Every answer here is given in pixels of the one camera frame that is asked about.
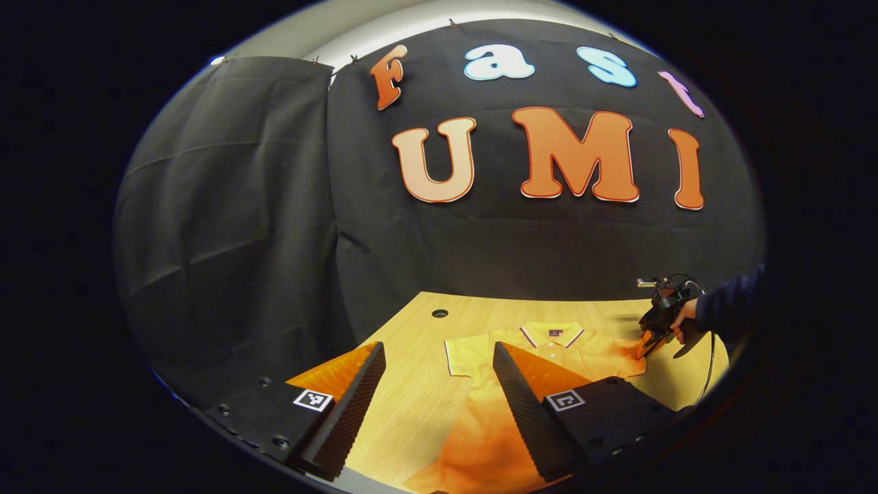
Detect orange T-shirt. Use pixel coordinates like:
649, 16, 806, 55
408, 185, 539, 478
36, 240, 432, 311
405, 321, 649, 494

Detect black backdrop cloth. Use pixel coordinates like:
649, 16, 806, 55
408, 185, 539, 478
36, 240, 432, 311
113, 19, 766, 405

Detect black cable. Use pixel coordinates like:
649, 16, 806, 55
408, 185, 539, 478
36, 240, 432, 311
669, 273, 716, 405

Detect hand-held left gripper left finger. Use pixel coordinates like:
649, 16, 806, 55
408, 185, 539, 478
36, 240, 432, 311
206, 341, 387, 482

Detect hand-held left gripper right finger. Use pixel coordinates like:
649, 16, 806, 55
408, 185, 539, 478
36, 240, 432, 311
492, 341, 693, 483

